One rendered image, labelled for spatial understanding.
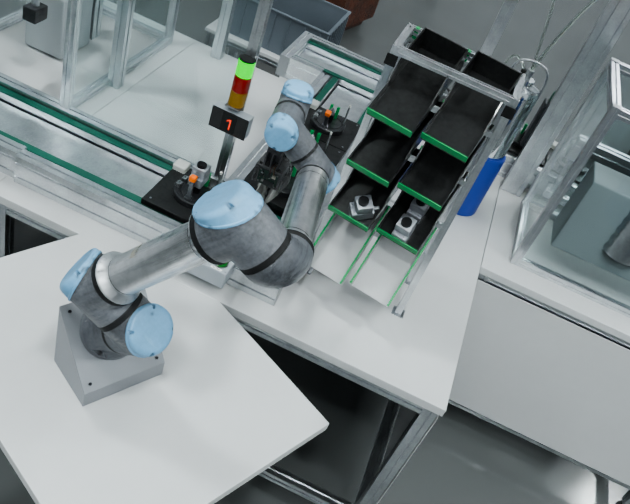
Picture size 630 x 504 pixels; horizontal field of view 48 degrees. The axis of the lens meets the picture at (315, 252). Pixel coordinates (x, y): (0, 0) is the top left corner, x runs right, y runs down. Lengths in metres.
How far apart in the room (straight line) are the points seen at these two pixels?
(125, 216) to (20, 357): 0.55
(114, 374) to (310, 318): 0.64
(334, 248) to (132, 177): 0.70
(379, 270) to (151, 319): 0.79
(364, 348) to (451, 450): 1.17
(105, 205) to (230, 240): 1.00
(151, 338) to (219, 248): 0.37
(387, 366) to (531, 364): 0.94
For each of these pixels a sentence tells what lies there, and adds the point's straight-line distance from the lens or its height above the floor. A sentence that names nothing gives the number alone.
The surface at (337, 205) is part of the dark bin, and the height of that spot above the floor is 1.20.
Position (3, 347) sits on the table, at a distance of 1.91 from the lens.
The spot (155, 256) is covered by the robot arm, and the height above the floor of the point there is 1.40.
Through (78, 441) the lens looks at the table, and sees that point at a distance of 1.76.
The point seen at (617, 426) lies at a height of 0.44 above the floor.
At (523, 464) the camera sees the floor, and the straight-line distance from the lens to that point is 3.35.
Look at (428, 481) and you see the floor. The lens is 3.06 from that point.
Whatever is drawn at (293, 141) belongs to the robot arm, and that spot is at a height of 1.53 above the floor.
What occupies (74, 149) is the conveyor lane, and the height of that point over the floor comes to 0.92.
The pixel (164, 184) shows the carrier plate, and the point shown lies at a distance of 2.27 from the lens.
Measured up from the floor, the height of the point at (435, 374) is 0.86.
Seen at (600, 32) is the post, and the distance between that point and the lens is 2.90.
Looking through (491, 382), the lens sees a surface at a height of 0.36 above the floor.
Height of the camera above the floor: 2.35
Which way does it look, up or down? 39 degrees down
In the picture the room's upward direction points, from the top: 22 degrees clockwise
